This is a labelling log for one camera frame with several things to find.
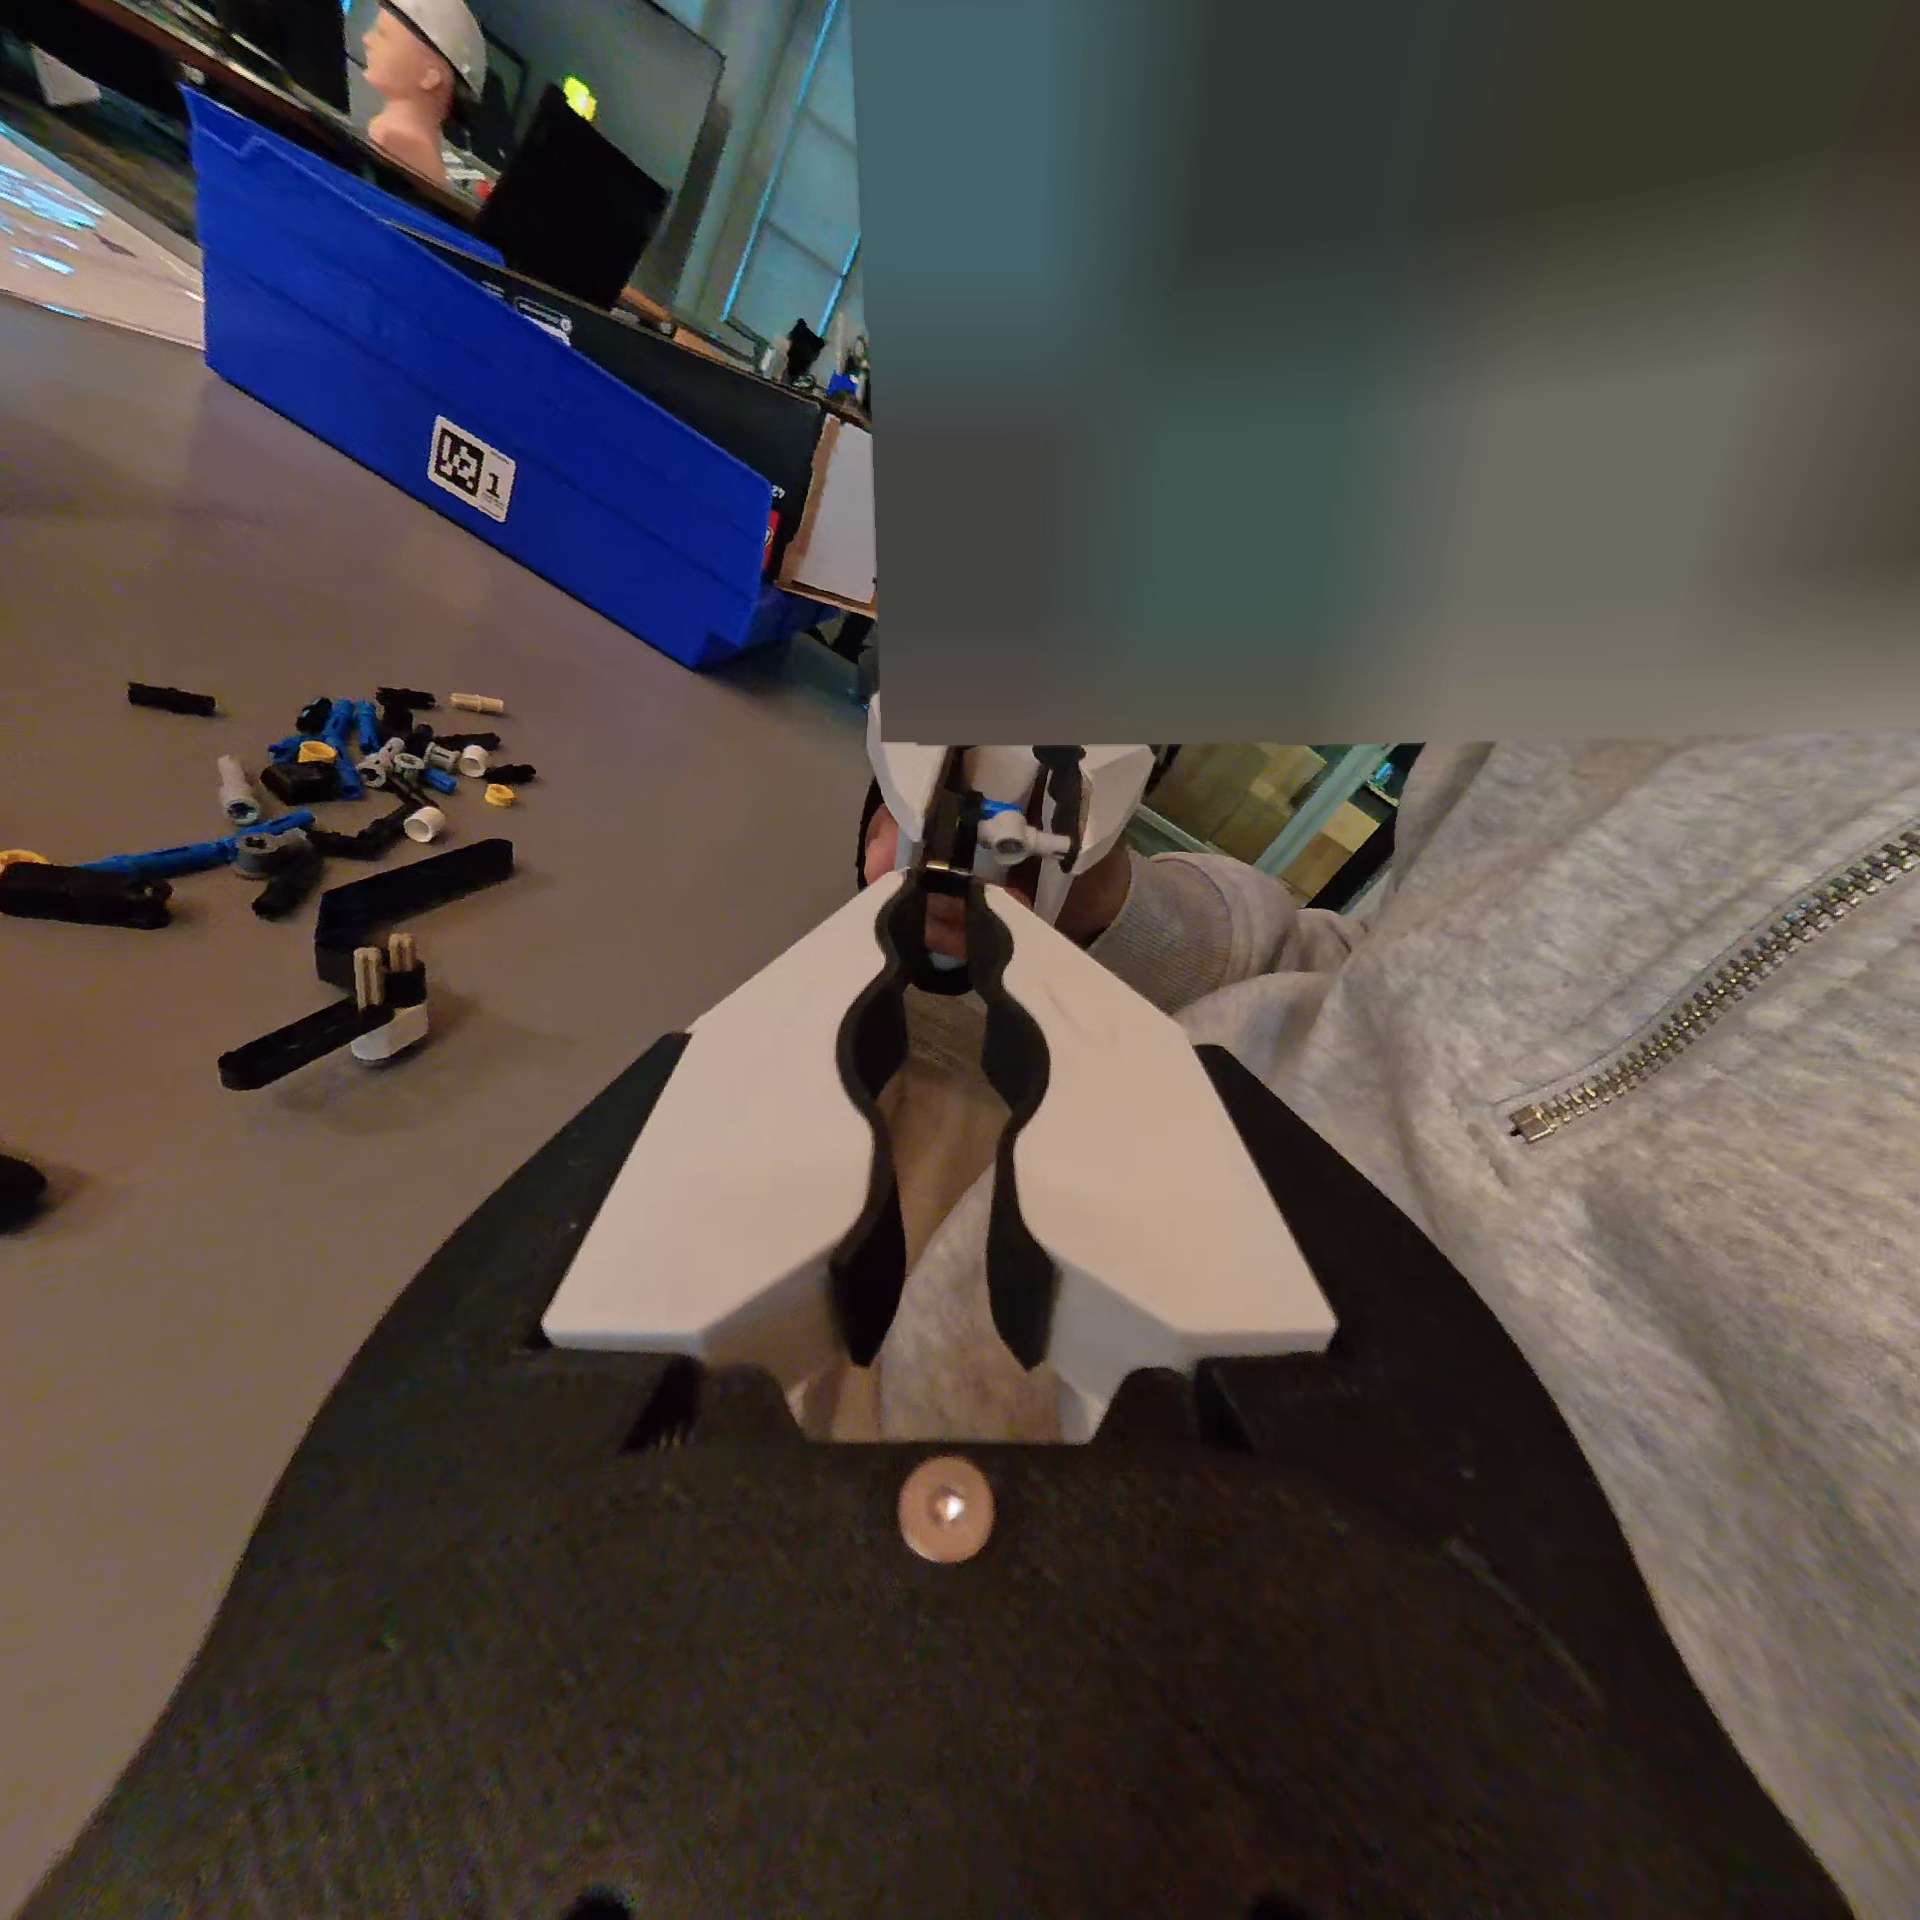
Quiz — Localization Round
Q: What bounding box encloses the black cardboard box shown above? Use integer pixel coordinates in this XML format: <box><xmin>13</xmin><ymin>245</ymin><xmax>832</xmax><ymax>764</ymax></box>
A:
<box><xmin>495</xmin><ymin>261</ymin><xmax>828</xmax><ymax>504</ymax></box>

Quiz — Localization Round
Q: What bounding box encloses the grey zip hoodie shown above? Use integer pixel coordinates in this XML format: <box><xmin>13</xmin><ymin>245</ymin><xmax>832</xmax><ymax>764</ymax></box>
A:
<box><xmin>867</xmin><ymin>732</ymin><xmax>1920</xmax><ymax>1920</ymax></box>

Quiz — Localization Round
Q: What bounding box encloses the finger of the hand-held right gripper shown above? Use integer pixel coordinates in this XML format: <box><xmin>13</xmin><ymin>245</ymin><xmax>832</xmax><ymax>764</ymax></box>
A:
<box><xmin>865</xmin><ymin>694</ymin><xmax>963</xmax><ymax>885</ymax></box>
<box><xmin>1033</xmin><ymin>744</ymin><xmax>1158</xmax><ymax>923</ymax></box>

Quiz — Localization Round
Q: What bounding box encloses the mannequin head with white helmet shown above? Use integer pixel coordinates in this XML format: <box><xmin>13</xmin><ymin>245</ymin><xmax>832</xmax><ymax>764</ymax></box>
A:
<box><xmin>359</xmin><ymin>0</ymin><xmax>490</xmax><ymax>189</ymax></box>

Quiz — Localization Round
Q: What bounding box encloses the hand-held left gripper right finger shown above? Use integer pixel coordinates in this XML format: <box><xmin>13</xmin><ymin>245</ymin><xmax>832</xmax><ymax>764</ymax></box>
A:
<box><xmin>960</xmin><ymin>883</ymin><xmax>1339</xmax><ymax>1446</ymax></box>

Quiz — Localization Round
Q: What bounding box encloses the pile of lego pieces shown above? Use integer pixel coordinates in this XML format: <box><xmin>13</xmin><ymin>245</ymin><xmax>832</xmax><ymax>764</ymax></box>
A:
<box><xmin>0</xmin><ymin>678</ymin><xmax>540</xmax><ymax>1239</ymax></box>

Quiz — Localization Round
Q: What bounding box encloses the white printed paper sheet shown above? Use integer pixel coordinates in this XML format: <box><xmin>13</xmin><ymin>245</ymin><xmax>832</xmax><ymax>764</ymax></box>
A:
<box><xmin>0</xmin><ymin>131</ymin><xmax>205</xmax><ymax>350</ymax></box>

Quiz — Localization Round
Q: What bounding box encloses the white cardboard box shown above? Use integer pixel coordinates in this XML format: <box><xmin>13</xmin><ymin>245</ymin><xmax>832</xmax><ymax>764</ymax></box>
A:
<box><xmin>772</xmin><ymin>408</ymin><xmax>883</xmax><ymax>619</ymax></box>

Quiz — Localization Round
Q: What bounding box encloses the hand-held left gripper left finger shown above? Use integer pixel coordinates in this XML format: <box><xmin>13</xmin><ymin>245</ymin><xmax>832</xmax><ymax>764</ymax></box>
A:
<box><xmin>537</xmin><ymin>878</ymin><xmax>925</xmax><ymax>1440</ymax></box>

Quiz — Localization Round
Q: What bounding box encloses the black monitor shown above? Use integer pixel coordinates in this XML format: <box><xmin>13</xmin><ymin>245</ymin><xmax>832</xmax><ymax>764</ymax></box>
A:
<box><xmin>477</xmin><ymin>88</ymin><xmax>670</xmax><ymax>313</ymax></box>

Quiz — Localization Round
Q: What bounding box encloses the blue plastic bin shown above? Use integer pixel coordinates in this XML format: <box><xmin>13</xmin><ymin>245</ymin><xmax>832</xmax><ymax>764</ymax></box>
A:
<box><xmin>181</xmin><ymin>80</ymin><xmax>801</xmax><ymax>673</ymax></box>

